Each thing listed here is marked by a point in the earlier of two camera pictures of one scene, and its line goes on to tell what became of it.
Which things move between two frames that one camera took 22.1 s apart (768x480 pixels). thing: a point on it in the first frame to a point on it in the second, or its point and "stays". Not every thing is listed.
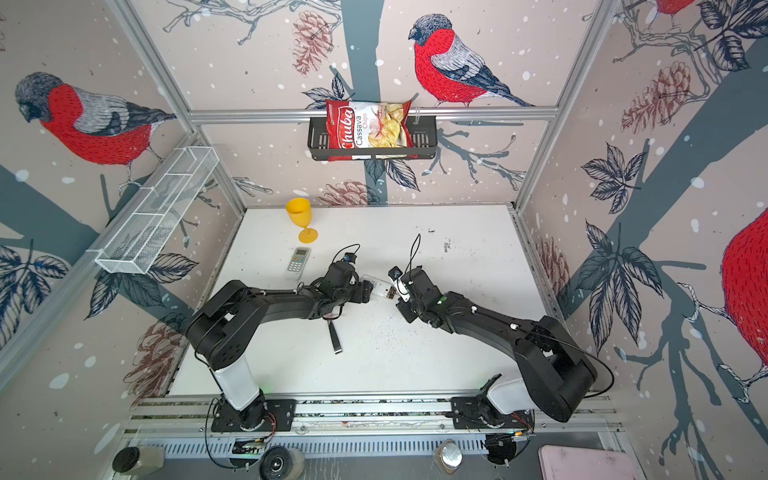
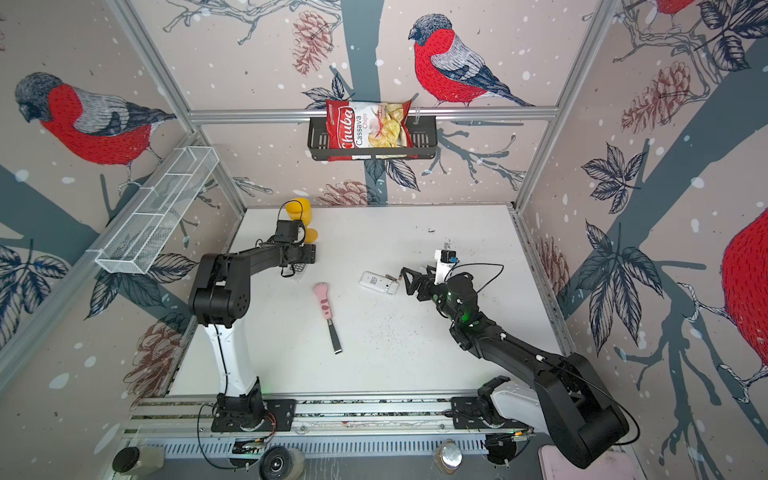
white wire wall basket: x=155 y=211 stays
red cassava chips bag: x=367 y=131 stays
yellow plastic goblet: x=300 y=212 stays
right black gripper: x=401 y=306 to x=428 y=285
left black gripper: x=363 y=289 to x=309 y=254
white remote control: x=380 y=287 stays
